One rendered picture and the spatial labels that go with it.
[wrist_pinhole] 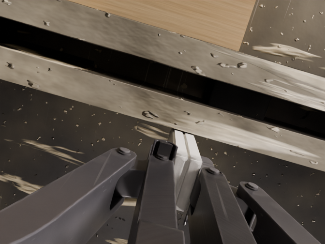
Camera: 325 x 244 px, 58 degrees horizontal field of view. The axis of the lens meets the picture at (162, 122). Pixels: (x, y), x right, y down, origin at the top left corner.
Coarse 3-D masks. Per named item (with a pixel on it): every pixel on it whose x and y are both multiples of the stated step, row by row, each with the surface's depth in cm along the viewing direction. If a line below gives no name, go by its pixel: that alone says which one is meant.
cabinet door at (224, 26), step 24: (72, 0) 23; (96, 0) 23; (120, 0) 23; (144, 0) 23; (168, 0) 22; (192, 0) 22; (216, 0) 22; (240, 0) 22; (168, 24) 23; (192, 24) 23; (216, 24) 23; (240, 24) 23
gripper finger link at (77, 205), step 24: (96, 168) 11; (120, 168) 12; (48, 192) 9; (72, 192) 9; (96, 192) 10; (0, 216) 7; (24, 216) 7; (48, 216) 8; (72, 216) 8; (96, 216) 11; (0, 240) 6; (24, 240) 7; (48, 240) 8; (72, 240) 9
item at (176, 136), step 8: (176, 136) 18; (176, 144) 16; (184, 144) 17; (184, 152) 15; (176, 160) 15; (184, 160) 15; (176, 168) 15; (184, 168) 15; (176, 176) 15; (176, 184) 15; (176, 192) 15
